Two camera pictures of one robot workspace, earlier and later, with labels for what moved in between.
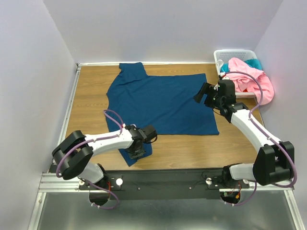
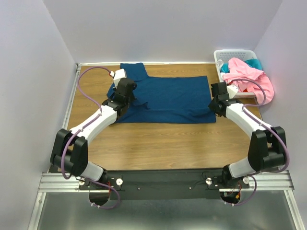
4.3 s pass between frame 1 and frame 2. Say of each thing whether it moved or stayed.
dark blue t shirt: moved
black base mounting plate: stayed
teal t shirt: stayed
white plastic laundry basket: stayed
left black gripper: moved
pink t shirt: stayed
